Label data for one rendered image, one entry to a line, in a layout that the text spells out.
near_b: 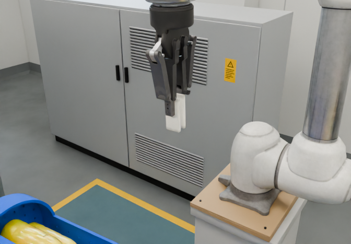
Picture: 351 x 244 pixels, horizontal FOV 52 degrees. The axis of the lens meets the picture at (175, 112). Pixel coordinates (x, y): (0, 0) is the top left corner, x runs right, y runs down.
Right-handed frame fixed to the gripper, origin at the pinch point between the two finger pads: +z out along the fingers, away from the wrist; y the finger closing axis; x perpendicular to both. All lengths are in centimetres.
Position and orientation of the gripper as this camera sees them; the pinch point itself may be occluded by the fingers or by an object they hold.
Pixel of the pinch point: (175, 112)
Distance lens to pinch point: 69.4
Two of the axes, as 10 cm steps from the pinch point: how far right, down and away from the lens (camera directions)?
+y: 5.5, -3.7, 7.5
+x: -8.4, -2.1, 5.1
